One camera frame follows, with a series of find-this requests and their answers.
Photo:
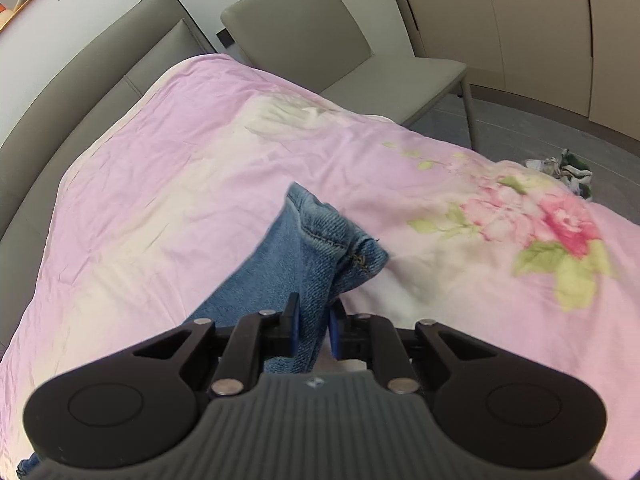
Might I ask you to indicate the beige wardrobe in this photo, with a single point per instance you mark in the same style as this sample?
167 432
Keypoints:
500 20

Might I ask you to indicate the grey upholstered chair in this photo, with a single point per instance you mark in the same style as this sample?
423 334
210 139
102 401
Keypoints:
300 25

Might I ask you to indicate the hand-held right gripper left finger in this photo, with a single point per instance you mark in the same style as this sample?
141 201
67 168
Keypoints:
295 324

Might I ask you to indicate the grey padded headboard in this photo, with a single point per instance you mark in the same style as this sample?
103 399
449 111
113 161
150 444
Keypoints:
75 75

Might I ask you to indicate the pink floral blanket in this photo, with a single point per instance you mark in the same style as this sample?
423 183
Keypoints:
175 160

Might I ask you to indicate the black wall switch panel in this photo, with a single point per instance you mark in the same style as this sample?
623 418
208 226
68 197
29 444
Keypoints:
225 38

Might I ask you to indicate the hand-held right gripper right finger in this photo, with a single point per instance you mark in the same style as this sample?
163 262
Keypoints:
334 331

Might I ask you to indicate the white and green clothes pile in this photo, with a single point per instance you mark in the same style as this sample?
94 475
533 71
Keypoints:
570 172

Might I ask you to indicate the blue denim pants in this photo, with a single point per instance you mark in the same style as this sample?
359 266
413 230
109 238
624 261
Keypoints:
295 255

